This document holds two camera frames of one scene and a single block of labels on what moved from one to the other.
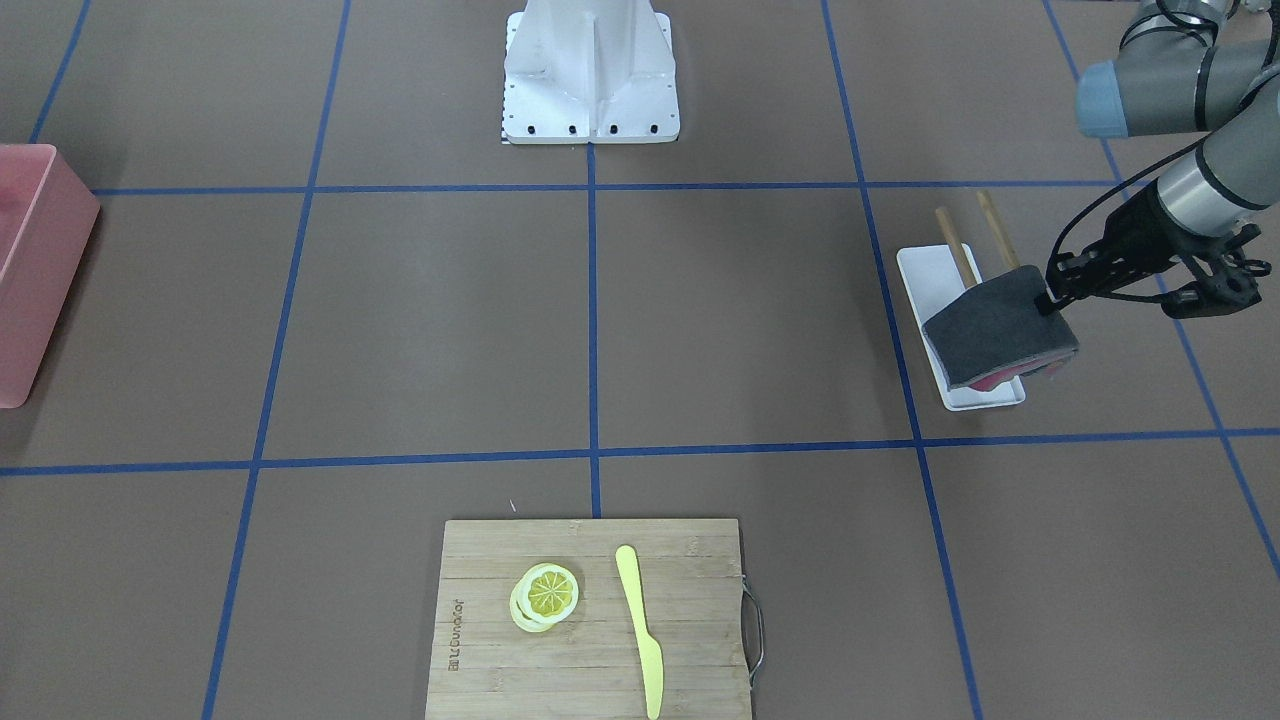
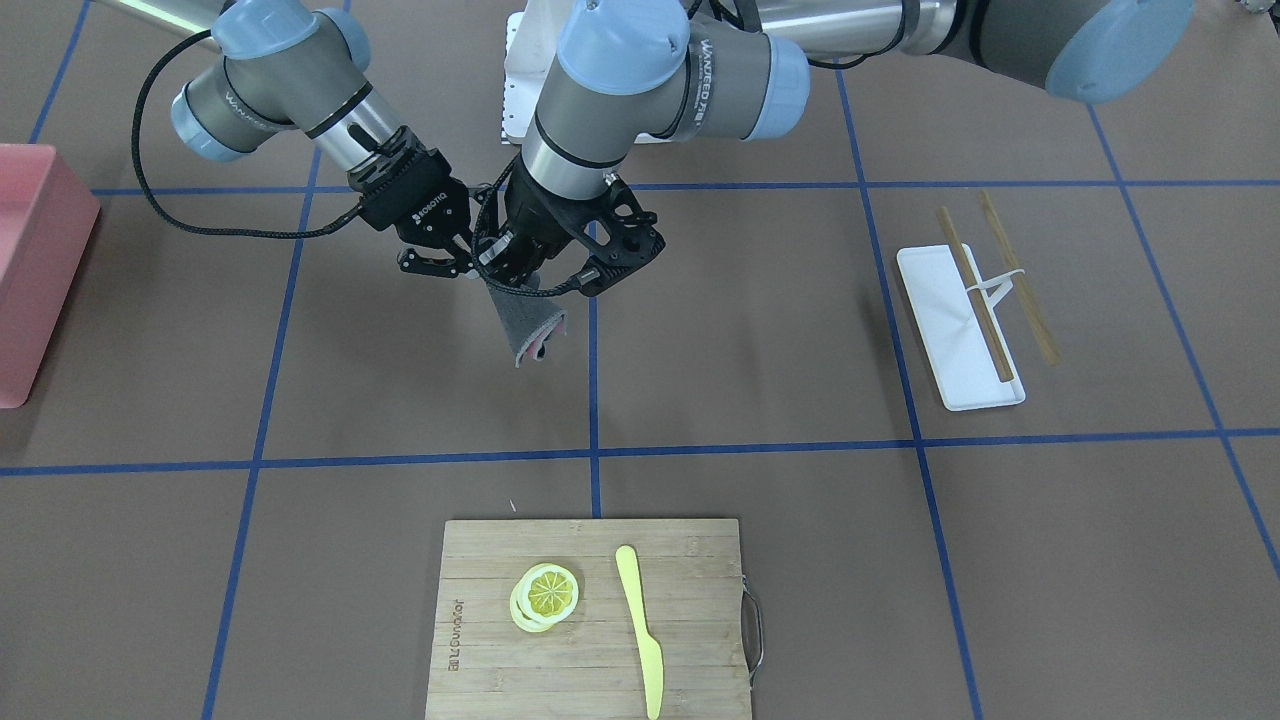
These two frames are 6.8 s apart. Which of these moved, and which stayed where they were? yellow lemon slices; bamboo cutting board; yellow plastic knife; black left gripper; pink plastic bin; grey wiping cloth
Moved: black left gripper; grey wiping cloth
Stayed: bamboo cutting board; pink plastic bin; yellow plastic knife; yellow lemon slices
